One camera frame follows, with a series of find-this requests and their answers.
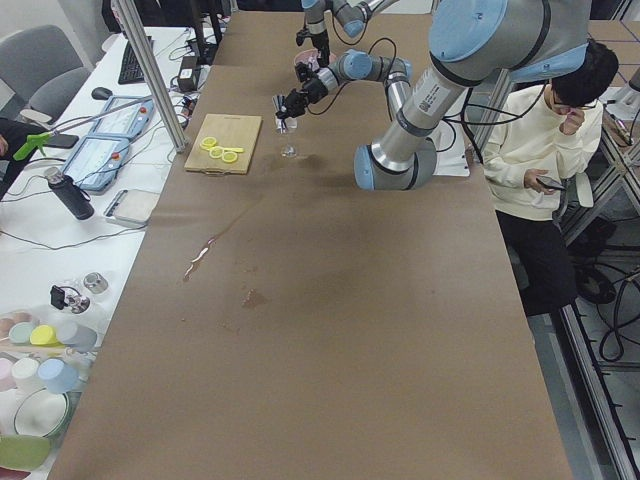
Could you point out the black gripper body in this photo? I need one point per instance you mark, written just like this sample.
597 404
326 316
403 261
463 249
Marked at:
321 41
311 88

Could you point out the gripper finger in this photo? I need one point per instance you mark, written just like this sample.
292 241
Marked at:
294 96
324 56
296 109

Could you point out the steel jigger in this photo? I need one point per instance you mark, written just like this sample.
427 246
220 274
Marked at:
278 106

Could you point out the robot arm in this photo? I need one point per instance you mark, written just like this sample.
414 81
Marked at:
468 40
353 20

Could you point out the clear wine glass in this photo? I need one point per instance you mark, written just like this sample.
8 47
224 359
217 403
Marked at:
286 129

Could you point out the pink bowl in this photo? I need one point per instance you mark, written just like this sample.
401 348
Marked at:
308 57

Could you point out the wooden cutting board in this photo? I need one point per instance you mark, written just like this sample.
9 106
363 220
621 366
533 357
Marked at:
230 131

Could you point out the lemon slice middle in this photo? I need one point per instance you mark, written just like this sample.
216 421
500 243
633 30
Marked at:
216 152

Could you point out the lemon slice far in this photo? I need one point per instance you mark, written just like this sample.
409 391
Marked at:
208 143

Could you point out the black keyboard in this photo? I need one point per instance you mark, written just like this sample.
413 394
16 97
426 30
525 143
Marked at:
130 70

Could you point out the blue teach pendant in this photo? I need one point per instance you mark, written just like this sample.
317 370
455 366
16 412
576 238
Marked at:
124 116
95 161

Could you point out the computer mouse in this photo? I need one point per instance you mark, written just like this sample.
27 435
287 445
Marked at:
101 93

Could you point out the brown table mat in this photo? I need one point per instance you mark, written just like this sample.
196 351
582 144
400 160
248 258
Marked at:
285 324

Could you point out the seated person in white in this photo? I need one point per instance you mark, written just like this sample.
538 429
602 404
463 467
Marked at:
555 134

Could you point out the black thermos bottle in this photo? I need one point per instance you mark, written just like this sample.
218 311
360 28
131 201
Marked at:
71 196

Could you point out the grey office chair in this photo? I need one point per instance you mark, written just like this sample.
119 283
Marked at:
43 70

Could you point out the grey mug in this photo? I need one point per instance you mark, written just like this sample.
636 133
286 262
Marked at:
77 336

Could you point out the yellow mug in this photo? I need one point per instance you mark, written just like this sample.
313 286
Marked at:
44 336

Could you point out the green mug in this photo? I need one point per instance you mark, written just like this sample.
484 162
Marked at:
20 334

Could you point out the light blue mug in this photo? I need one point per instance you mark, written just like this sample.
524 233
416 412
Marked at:
57 376

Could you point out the white mug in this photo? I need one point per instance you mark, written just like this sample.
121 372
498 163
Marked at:
25 375

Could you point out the pale green plate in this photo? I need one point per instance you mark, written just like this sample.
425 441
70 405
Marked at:
43 414

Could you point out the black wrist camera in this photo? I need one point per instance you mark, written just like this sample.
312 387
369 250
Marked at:
304 71

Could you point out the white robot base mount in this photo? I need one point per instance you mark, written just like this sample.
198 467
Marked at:
449 141

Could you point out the aluminium frame post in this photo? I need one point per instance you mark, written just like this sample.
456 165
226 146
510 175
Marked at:
127 16

